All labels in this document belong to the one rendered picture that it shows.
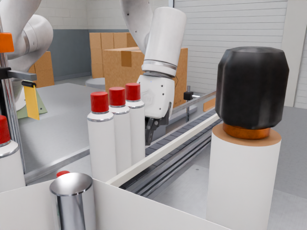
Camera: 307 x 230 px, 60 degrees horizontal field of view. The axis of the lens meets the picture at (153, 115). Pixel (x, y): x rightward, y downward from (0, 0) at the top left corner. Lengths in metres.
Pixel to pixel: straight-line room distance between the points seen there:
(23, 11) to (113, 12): 5.84
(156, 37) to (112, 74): 0.50
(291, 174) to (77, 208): 0.65
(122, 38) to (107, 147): 3.75
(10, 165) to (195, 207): 0.32
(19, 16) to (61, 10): 6.09
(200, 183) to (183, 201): 0.08
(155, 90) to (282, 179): 0.40
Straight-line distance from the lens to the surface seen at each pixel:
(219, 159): 0.36
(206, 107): 1.29
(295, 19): 4.63
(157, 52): 0.64
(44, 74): 4.16
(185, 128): 0.90
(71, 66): 7.14
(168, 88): 0.63
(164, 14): 0.66
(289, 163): 0.88
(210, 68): 5.17
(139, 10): 0.73
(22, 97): 1.34
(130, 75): 1.05
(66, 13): 7.08
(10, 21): 0.95
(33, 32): 1.02
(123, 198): 0.25
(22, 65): 1.12
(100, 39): 4.56
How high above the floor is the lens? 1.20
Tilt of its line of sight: 18 degrees down
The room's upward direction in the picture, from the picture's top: straight up
